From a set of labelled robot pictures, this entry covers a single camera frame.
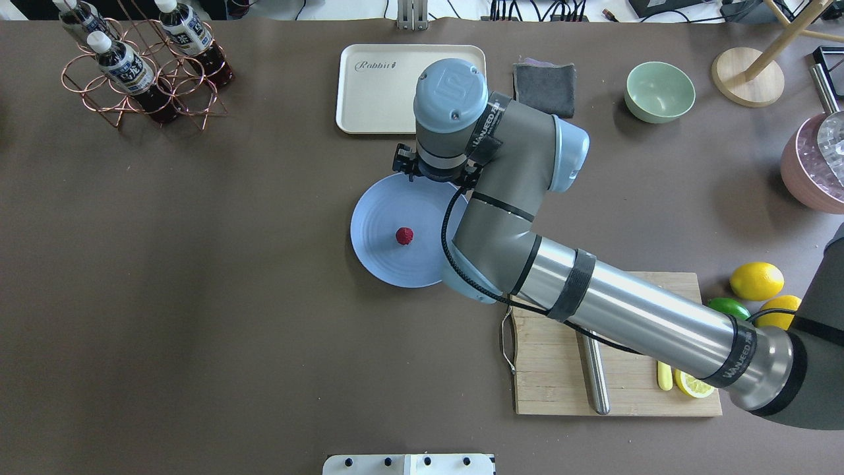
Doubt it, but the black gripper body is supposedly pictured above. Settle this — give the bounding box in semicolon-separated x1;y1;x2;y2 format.
393;144;481;187

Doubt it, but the blue plate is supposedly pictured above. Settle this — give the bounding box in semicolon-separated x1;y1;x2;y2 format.
350;174;458;288

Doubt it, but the red strawberry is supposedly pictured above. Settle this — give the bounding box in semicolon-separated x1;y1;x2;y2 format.
394;226;414;246

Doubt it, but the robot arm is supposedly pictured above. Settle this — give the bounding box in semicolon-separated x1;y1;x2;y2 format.
393;58;843;430

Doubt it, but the cream rabbit tray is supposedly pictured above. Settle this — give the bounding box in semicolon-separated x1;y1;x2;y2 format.
335;44;486;135

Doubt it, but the grey folded cloth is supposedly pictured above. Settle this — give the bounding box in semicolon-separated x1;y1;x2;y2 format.
513;58;578;119

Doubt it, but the tea bottle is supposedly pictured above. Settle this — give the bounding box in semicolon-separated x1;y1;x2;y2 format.
52;1;121;50
156;1;234;89
86;31;180;124

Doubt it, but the green bowl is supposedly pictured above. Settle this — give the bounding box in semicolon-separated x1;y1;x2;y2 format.
624;62;696;124

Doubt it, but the wooden cutting board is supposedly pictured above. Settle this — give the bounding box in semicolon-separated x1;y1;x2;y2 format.
512;309;721;418

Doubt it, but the steel muddler black cap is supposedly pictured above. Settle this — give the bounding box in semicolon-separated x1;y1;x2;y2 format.
580;331;611;416

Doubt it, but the yellow plastic knife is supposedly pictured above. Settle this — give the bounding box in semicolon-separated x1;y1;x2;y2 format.
656;361;673;391

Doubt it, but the wooden cup tree stand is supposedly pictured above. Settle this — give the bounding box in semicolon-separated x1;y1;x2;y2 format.
709;1;843;108

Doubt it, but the green lime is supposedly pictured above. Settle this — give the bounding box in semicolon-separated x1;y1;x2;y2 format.
706;297;752;321

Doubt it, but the lemon half lower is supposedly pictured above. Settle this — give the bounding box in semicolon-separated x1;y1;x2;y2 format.
673;369;717;398

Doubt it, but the yellow lemon near bowl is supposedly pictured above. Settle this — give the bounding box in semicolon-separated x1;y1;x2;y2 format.
729;261;785;301

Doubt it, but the pink bowl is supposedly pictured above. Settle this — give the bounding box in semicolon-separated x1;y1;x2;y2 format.
780;112;843;214

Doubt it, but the yellow lemon outer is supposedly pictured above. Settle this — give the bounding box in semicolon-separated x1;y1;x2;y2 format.
753;295;802;330

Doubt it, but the copper wire bottle rack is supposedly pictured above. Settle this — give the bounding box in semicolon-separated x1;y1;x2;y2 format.
61;1;228;130

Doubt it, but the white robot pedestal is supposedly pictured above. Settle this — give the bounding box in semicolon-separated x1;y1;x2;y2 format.
322;452;497;474

